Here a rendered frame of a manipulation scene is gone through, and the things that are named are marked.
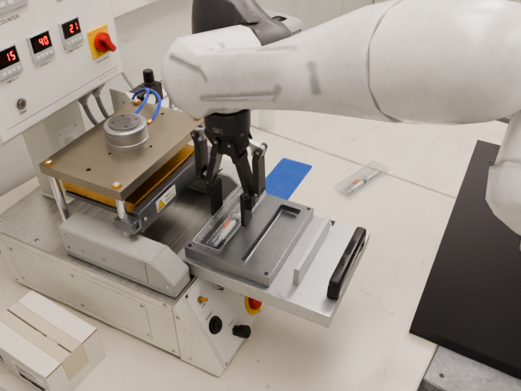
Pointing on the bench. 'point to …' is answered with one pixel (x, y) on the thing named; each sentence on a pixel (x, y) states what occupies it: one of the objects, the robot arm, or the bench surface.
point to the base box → (112, 303)
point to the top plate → (123, 148)
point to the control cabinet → (54, 73)
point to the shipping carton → (47, 344)
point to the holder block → (259, 241)
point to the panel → (221, 300)
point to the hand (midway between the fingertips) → (231, 203)
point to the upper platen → (136, 189)
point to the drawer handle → (346, 263)
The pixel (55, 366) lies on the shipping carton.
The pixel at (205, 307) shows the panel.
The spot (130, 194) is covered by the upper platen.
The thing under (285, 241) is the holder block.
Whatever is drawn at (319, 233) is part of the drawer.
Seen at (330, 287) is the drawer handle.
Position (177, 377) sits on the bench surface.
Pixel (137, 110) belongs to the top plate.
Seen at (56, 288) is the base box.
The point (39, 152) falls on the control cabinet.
